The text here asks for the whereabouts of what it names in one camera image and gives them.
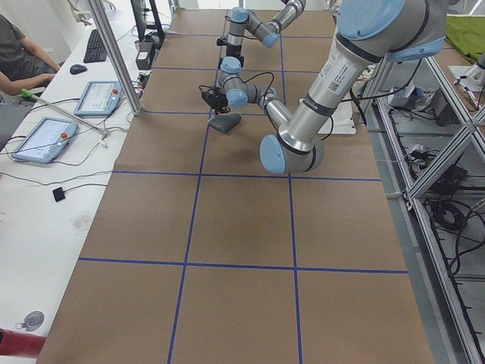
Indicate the small black square pad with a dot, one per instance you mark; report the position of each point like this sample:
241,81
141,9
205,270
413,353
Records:
59,194

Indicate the green cloth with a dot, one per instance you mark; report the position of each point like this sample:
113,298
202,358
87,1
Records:
465,33

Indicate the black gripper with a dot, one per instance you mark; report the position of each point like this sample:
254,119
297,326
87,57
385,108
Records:
220,103

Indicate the metal rod with green handle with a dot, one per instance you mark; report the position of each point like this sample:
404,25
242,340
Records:
29,94

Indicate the person's forearm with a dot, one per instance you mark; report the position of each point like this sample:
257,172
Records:
13,88

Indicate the aluminium frame post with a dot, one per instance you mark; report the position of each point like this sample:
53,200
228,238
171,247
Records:
102,23

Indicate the aluminium side frame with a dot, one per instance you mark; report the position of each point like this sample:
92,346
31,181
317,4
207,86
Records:
428,132

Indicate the black box with label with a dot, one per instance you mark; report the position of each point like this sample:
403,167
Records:
145,55

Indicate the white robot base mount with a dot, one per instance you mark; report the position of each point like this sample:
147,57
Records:
341,122

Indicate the upper teach pendant tablet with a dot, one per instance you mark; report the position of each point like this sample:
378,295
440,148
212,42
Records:
99,99

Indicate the black computer mouse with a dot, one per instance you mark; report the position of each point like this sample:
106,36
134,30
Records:
77,69

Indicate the black keyboard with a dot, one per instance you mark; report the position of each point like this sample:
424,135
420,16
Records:
95,49

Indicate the teach pendant tablet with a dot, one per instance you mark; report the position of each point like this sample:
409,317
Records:
99,99
46,141

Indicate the lower teach pendant tablet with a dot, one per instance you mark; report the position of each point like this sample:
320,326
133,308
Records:
46,141

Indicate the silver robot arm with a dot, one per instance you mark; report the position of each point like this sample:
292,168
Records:
366,32
244,19

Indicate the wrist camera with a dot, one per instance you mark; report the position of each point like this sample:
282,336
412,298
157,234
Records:
211,95

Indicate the red cylinder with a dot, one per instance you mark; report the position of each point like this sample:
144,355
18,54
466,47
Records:
21,345

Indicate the pink towel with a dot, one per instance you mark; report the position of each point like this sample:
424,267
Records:
224,123

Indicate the round metal disc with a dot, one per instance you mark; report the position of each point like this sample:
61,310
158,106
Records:
32,321

